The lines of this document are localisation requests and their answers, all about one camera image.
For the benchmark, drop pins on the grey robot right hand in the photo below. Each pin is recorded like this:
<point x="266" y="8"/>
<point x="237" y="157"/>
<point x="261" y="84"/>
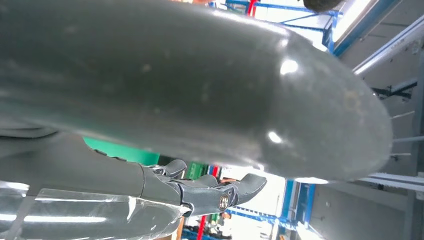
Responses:
<point x="182" y="82"/>

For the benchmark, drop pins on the green table board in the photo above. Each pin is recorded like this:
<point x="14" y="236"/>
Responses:
<point x="122" y="150"/>

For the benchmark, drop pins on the blue metal rack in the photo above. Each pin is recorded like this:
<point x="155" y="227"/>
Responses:
<point x="298" y="205"/>

